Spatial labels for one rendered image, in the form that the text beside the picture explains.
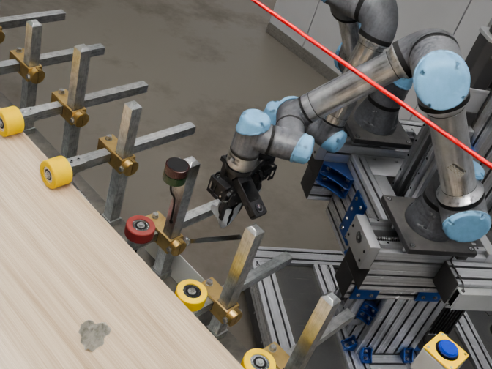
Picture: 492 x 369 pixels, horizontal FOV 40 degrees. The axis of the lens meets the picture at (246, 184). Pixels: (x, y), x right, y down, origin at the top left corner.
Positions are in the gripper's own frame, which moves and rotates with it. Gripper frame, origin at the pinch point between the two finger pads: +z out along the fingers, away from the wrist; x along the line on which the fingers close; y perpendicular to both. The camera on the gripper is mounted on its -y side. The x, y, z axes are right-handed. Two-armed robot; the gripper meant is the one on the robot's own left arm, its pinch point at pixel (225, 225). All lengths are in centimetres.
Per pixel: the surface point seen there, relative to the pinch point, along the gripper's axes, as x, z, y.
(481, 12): -256, 1, 57
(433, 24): -257, 22, 80
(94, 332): 46.9, 4.7, -7.9
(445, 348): 9, -27, -64
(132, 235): 19.8, 6.4, 13.7
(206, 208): -9.2, 10.1, 14.9
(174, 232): 8.6, 6.9, 9.4
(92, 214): 24.8, 6.2, 25.0
